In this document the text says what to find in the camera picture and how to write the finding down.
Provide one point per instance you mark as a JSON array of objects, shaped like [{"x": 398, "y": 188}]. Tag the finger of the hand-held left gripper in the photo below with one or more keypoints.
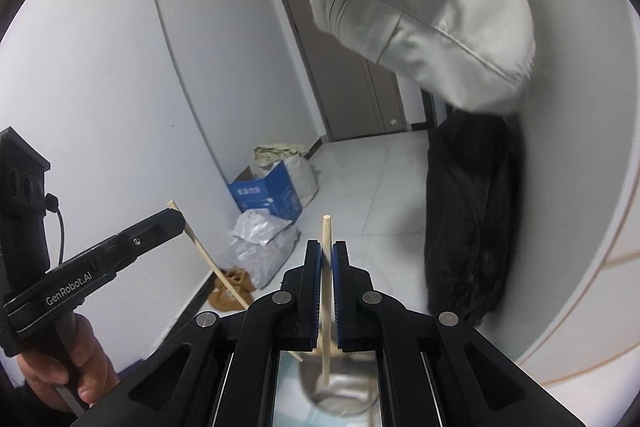
[{"x": 145, "y": 234}]

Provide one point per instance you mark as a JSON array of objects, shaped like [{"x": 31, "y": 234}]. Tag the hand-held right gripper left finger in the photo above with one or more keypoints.
[{"x": 314, "y": 292}]

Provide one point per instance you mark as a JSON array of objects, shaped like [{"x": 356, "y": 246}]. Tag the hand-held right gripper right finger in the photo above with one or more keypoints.
[{"x": 340, "y": 292}]

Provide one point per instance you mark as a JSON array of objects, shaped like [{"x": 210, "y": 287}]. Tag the wooden chopstick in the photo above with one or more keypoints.
[
  {"x": 205, "y": 252},
  {"x": 326, "y": 232}
]

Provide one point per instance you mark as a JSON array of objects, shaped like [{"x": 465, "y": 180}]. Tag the white utensil holder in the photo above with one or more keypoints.
[{"x": 345, "y": 399}]

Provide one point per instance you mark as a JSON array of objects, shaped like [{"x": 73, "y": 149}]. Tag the person's left hand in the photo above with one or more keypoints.
[{"x": 97, "y": 367}]

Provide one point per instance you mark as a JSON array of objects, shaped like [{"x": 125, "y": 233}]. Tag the grey plastic parcel bag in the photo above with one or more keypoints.
[{"x": 270, "y": 257}]

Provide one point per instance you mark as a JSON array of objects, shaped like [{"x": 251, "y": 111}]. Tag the white plastic parcel bag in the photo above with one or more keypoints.
[{"x": 255, "y": 227}]

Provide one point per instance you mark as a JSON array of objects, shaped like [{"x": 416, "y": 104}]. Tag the blue cardboard box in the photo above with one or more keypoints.
[{"x": 280, "y": 194}]

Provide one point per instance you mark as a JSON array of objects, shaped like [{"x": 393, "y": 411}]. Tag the white sack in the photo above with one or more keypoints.
[{"x": 305, "y": 177}]

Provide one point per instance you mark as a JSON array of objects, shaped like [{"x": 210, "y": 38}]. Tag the beige cloth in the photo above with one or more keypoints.
[{"x": 275, "y": 152}]

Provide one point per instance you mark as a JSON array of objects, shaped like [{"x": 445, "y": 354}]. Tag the black backpack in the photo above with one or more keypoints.
[{"x": 470, "y": 217}]

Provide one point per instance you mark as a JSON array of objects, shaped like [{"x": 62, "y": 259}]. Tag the grey-brown door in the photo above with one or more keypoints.
[{"x": 340, "y": 82}]

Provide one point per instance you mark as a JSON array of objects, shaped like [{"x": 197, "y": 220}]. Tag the white sling bag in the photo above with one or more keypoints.
[{"x": 425, "y": 7}]

